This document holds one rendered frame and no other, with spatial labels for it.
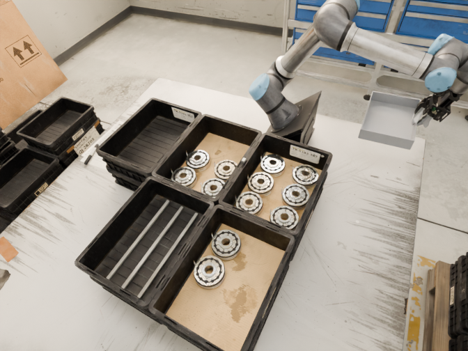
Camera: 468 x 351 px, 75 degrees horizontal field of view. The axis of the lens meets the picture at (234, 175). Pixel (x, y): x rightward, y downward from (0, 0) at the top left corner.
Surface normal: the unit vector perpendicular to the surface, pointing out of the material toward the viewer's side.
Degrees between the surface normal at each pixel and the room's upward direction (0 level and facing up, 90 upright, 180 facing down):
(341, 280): 0
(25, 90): 72
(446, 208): 0
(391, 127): 2
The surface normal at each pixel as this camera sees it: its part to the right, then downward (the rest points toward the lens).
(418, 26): -0.42, 0.73
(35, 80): 0.84, 0.10
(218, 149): -0.07, -0.62
